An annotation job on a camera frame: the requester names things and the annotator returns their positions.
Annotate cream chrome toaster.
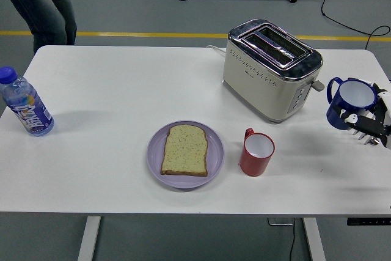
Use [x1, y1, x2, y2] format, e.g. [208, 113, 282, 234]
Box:
[222, 18, 326, 125]

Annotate thin black hanging cable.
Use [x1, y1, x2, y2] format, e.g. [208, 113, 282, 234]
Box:
[288, 218, 296, 261]

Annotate silver metal toast rack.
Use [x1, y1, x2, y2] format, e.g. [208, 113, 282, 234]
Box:
[348, 128, 382, 146]

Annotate black table control panel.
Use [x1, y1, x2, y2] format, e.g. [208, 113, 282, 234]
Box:
[347, 217, 391, 227]

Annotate person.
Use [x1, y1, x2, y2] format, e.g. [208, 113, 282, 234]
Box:
[0, 0, 78, 54]

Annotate white toaster cord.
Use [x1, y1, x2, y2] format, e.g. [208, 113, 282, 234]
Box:
[206, 45, 227, 59]

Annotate toast bread slice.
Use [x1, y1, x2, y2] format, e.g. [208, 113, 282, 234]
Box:
[160, 124, 209, 178]

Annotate black looped floor cable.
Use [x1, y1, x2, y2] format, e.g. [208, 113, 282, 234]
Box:
[314, 0, 391, 51]

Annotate purple round plate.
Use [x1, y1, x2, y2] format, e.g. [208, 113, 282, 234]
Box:
[147, 120, 225, 189]

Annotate grey under-table bracket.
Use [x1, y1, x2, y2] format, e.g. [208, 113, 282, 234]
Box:
[268, 217, 294, 227]

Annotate blue enamel cup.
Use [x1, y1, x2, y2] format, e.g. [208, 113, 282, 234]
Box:
[326, 76, 378, 130]

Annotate clear bottle with purple cap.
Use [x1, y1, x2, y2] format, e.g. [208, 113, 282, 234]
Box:
[0, 66, 55, 137]

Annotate white table leg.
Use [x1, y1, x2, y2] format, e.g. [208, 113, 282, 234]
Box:
[302, 217, 326, 261]
[76, 216, 101, 261]

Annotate red enamel cup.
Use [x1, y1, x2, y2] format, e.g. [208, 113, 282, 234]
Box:
[239, 127, 276, 177]

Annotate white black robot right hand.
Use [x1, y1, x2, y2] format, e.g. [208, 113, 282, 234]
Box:
[331, 78, 391, 148]

